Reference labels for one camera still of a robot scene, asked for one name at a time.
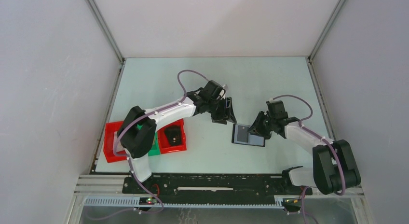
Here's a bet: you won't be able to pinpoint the grey cable duct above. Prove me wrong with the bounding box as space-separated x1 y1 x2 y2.
83 196 284 209

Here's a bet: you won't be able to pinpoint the black item in red bin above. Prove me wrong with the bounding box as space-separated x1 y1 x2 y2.
164 125 183 148

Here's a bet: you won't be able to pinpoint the right red bin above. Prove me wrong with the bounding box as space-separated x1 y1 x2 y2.
157 119 187 154

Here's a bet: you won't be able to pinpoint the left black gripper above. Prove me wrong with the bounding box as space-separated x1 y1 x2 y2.
206 97 236 125

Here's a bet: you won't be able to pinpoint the grey credit card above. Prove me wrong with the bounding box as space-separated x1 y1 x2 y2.
234 125 249 143

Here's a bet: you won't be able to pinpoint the left red bin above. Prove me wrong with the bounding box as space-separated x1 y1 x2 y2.
103 121 126 163

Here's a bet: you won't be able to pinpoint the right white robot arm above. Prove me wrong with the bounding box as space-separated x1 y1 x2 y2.
248 100 361 195

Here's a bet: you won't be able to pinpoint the red bin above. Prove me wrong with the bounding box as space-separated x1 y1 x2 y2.
103 121 126 163
157 119 187 154

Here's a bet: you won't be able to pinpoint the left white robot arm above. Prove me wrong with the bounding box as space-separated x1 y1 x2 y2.
114 80 237 193

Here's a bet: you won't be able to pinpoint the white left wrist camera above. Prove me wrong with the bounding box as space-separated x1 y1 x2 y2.
219 84 228 98

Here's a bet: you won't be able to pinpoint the green bin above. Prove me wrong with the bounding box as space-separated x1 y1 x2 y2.
137 124 161 156

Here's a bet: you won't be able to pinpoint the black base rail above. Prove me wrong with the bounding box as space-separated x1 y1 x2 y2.
122 173 303 205

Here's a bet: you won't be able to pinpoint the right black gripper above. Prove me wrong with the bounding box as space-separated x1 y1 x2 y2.
247 111 276 138

